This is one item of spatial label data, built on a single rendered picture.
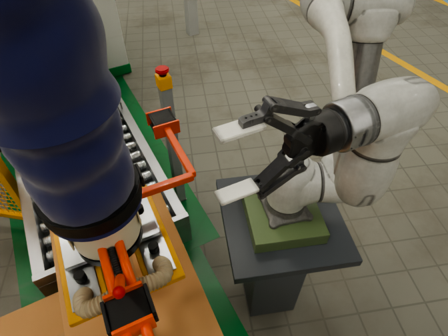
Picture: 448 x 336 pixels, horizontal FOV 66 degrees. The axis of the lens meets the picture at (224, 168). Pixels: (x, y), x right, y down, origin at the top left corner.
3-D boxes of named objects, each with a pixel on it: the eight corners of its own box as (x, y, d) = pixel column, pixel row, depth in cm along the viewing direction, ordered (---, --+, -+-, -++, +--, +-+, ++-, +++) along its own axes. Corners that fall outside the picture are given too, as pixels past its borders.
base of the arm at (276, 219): (293, 180, 153) (295, 171, 149) (314, 220, 138) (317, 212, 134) (253, 187, 150) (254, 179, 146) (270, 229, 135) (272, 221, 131)
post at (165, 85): (174, 196, 251) (154, 73, 178) (183, 193, 253) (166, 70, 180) (178, 203, 246) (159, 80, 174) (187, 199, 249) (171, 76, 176)
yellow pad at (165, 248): (116, 198, 108) (112, 188, 105) (147, 187, 111) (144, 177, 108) (149, 295, 87) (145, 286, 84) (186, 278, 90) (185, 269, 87)
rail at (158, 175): (81, 46, 320) (75, 25, 306) (87, 45, 321) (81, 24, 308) (181, 238, 180) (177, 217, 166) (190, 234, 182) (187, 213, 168)
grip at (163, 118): (147, 125, 116) (145, 113, 113) (171, 117, 119) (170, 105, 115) (155, 140, 111) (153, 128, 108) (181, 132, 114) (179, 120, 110)
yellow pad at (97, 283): (52, 220, 103) (45, 210, 99) (86, 208, 106) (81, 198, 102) (71, 329, 82) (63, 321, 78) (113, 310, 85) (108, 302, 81)
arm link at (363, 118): (369, 155, 61) (342, 166, 59) (336, 125, 66) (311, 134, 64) (387, 113, 54) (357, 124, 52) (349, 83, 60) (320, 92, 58)
